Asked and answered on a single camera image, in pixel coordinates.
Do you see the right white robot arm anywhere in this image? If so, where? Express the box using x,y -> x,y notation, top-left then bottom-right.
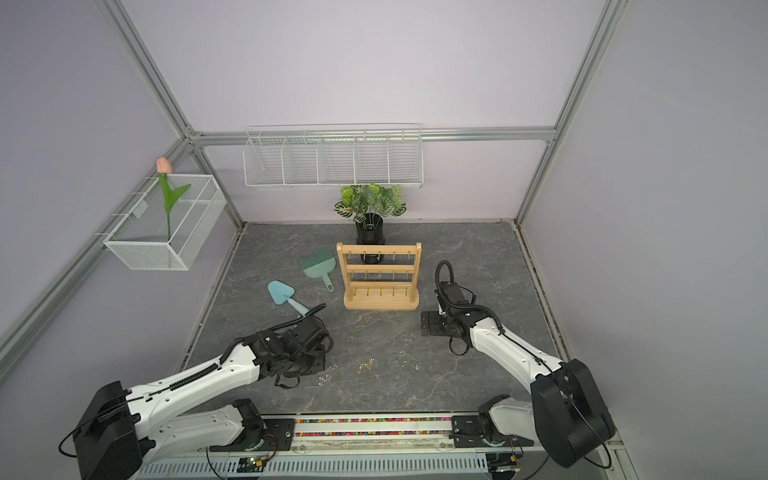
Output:
422,281 -> 616,468

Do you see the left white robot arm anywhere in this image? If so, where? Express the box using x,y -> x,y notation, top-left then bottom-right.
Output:
67,315 -> 334,479

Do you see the wooden jewelry display stand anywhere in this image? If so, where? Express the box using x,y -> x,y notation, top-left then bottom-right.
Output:
336,242 -> 422,311

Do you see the teal small shovel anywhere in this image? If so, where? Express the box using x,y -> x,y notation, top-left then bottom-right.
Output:
267,280 -> 309,316

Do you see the potted green plant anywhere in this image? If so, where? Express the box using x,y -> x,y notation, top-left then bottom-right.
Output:
334,183 -> 407,245

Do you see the pink artificial tulip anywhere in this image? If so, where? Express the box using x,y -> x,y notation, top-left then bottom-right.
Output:
156,157 -> 191,242

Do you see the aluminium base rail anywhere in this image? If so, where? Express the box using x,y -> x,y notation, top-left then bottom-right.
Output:
144,398 -> 616,466

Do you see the white slotted cable duct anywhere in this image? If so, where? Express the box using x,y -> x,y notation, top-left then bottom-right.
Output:
137,453 -> 490,479

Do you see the white mesh wall basket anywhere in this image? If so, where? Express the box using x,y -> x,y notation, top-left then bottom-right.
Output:
103,174 -> 227,271

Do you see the white wire wall shelf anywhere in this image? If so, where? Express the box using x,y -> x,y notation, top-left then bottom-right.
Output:
242,123 -> 424,189

